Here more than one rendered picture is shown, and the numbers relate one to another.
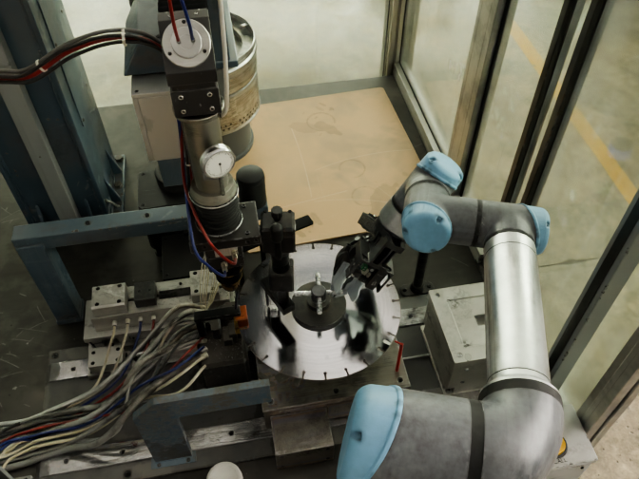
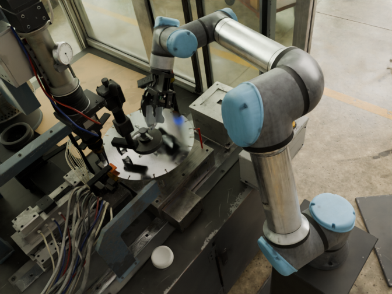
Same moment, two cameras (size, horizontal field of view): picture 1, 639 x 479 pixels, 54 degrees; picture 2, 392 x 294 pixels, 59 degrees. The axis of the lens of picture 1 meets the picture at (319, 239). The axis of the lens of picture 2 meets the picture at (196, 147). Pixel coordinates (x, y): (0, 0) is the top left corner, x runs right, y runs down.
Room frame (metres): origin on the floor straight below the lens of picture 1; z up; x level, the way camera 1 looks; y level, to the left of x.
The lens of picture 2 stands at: (-0.08, 0.29, 1.80)
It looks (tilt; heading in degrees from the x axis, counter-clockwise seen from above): 49 degrees down; 329
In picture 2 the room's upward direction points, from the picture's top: 11 degrees counter-clockwise
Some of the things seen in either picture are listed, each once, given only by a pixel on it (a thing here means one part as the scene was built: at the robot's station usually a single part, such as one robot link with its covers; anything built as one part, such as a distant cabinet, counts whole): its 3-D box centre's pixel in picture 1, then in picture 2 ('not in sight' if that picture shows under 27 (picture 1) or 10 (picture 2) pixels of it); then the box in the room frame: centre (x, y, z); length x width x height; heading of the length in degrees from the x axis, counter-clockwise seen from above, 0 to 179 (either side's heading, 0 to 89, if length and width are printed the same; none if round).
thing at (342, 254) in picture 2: not in sight; (324, 238); (0.12, -0.21, 0.80); 0.15 x 0.15 x 0.10
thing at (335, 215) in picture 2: not in sight; (328, 221); (0.13, -0.20, 0.91); 0.13 x 0.12 x 0.14; 80
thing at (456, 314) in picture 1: (474, 337); (222, 115); (0.72, -0.34, 0.82); 0.18 x 0.18 x 0.15; 10
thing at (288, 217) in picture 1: (280, 250); (116, 108); (0.68, 0.07, 1.17); 0.06 x 0.05 x 0.20; 91
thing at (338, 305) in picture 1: (319, 302); (145, 138); (0.72, 0.00, 0.96); 0.11 x 0.11 x 0.03
